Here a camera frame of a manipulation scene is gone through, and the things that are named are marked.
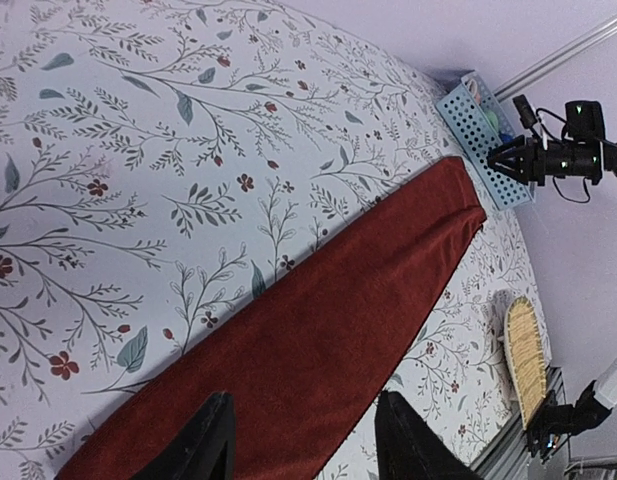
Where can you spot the blue towel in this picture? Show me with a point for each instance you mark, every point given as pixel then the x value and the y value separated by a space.
pixel 505 137

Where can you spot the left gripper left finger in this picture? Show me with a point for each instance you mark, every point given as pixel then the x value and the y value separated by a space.
pixel 204 449

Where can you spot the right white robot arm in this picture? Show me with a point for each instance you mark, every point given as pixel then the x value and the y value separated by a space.
pixel 573 247

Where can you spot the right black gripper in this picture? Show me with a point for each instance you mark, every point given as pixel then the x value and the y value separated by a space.
pixel 560 160

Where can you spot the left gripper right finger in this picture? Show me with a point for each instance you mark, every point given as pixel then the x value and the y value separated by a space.
pixel 407 448

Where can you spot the right aluminium frame post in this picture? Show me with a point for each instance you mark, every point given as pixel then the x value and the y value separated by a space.
pixel 556 59

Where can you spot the green towel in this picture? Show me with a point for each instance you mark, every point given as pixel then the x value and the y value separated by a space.
pixel 492 119

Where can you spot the brown towel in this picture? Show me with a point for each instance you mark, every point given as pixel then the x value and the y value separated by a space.
pixel 307 357

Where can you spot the aluminium front rail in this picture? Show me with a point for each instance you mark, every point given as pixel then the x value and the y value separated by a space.
pixel 528 453

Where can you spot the light blue plastic basket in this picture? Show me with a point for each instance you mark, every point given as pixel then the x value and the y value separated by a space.
pixel 462 109

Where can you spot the yellow bamboo tray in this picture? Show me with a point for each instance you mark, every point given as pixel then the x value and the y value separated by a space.
pixel 525 357

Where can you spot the floral tablecloth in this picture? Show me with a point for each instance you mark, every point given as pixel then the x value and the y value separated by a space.
pixel 163 163

